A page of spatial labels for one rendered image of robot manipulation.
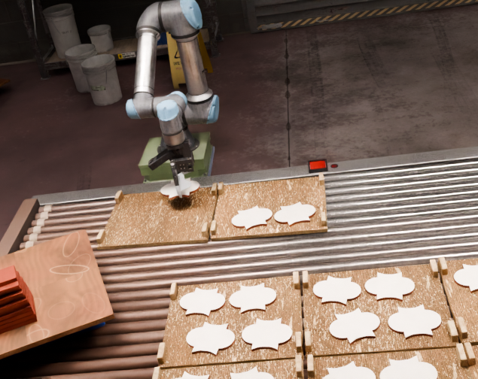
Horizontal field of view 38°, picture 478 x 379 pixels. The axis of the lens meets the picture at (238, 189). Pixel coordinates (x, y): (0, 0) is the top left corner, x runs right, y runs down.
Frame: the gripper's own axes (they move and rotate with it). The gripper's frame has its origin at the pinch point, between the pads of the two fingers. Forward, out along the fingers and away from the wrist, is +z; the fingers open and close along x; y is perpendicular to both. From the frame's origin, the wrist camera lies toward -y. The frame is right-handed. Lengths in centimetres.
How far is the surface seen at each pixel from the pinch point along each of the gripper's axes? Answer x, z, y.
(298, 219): -22.6, 5.7, 42.5
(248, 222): -20.6, 5.7, 24.6
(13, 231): -5, 6, -66
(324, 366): -91, 6, 43
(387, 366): -94, 6, 59
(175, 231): -18.3, 6.8, -2.2
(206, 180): 18.5, 9.1, 8.3
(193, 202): -0.2, 6.9, 4.0
